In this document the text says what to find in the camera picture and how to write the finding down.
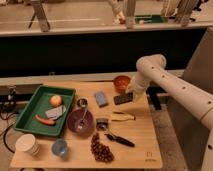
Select red yellow apple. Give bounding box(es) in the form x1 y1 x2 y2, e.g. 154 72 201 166
50 95 62 107

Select black whiteboard eraser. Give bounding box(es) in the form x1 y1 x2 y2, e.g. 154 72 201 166
114 93 133 105

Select black handled peeler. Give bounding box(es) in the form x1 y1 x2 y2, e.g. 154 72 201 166
104 134 135 147

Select blue sponge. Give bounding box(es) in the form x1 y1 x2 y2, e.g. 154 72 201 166
95 91 108 107

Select metal spoon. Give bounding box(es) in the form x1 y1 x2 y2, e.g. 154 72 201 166
77 107 88 130

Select grey cloth piece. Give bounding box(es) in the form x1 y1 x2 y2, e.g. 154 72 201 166
45 105 66 120

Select purple bowl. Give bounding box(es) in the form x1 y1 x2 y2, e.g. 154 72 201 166
66 109 94 137

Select bunch of dark grapes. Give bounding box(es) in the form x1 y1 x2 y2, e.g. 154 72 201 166
90 133 114 163

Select red bowl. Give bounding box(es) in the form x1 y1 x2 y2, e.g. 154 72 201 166
113 75 130 93

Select orange carrot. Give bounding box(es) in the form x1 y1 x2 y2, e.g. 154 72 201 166
35 115 55 126

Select blue glass cup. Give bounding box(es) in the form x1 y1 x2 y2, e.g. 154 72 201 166
51 139 68 157

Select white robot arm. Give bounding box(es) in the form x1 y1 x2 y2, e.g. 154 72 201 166
126 54 213 171

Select black cables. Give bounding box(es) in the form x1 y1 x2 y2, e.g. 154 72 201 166
0 85 24 154

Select white paper cup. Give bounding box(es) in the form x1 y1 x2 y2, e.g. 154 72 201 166
15 134 39 155

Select small metal cup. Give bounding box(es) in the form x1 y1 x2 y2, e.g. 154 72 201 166
77 98 88 109

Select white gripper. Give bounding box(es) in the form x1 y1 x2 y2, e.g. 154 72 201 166
126 75 147 101

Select green plastic tray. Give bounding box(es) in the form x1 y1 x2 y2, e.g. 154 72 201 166
14 86 75 137

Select small dark square container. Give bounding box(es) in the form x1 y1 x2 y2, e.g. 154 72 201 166
96 118 108 131

